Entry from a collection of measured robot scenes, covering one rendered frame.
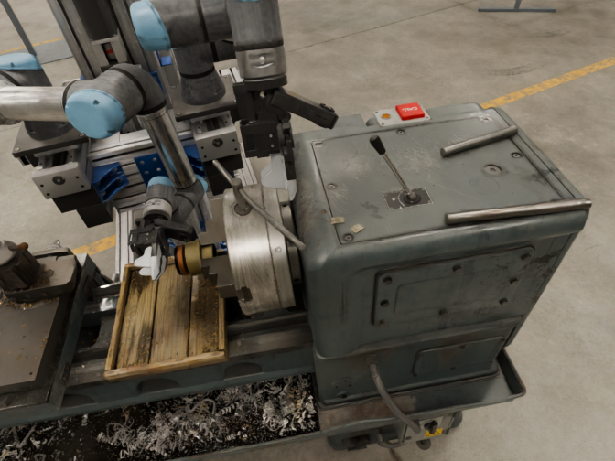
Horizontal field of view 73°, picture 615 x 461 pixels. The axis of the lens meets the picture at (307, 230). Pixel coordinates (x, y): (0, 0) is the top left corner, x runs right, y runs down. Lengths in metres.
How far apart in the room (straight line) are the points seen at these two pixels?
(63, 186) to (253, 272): 0.79
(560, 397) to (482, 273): 1.29
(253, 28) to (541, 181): 0.66
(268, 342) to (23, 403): 0.58
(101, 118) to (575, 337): 2.15
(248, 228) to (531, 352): 1.66
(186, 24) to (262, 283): 0.51
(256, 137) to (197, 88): 0.79
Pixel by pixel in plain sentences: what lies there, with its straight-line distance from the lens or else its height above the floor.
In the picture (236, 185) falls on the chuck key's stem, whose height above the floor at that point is 1.32.
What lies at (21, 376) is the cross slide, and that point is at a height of 0.97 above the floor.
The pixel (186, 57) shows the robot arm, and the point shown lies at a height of 1.32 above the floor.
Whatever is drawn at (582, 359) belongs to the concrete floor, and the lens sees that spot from 2.33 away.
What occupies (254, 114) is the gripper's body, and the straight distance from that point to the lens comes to 0.69.
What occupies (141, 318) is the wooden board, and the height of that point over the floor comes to 0.89.
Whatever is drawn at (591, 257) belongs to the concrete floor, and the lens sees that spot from 2.75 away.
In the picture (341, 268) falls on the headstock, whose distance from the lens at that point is 0.80.
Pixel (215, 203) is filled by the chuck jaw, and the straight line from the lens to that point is 1.02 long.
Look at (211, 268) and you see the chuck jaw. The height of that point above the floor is 1.11.
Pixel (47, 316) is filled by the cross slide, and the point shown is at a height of 0.97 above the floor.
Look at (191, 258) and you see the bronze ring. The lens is 1.02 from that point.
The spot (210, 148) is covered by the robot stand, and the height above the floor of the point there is 1.07.
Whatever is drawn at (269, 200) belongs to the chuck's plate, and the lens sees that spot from 0.92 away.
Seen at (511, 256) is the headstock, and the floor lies 1.16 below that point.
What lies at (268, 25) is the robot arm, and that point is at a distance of 0.66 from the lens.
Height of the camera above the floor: 1.85
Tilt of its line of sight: 47 degrees down
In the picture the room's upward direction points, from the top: 6 degrees counter-clockwise
